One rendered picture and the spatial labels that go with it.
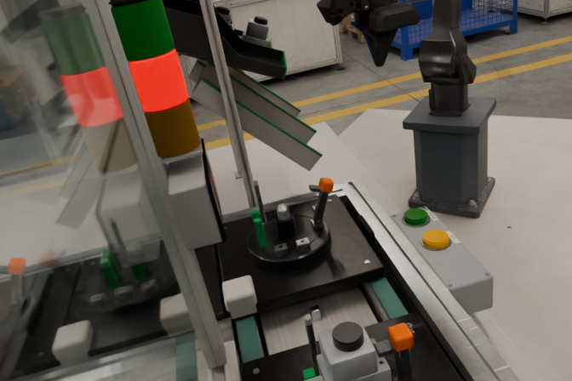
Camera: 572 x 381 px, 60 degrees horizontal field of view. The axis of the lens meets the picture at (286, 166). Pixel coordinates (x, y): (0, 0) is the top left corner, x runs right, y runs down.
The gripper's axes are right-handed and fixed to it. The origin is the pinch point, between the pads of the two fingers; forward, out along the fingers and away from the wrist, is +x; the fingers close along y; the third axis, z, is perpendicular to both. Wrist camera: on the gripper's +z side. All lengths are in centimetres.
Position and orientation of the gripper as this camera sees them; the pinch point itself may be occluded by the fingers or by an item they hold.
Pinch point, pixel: (377, 44)
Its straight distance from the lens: 80.6
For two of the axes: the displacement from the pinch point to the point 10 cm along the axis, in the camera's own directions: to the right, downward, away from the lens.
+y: 2.1, 4.1, -8.9
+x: 1.7, 8.8, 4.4
